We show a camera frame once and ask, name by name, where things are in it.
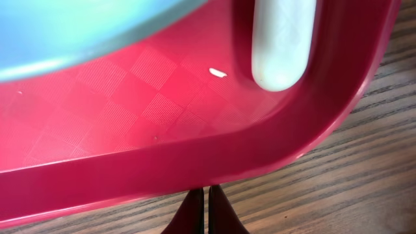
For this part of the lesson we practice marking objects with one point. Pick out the light blue bowl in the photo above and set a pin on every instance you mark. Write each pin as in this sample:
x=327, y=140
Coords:
x=42, y=36

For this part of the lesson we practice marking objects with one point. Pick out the red serving tray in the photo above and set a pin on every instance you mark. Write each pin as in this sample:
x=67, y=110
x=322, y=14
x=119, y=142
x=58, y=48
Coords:
x=179, y=110

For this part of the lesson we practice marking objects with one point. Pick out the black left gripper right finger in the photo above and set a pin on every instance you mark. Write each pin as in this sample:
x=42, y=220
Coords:
x=222, y=217

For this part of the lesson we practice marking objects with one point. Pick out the white plastic spoon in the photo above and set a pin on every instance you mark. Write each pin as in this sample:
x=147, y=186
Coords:
x=281, y=42

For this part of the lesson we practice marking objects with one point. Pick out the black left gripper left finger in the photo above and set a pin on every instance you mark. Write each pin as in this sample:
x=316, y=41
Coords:
x=189, y=218

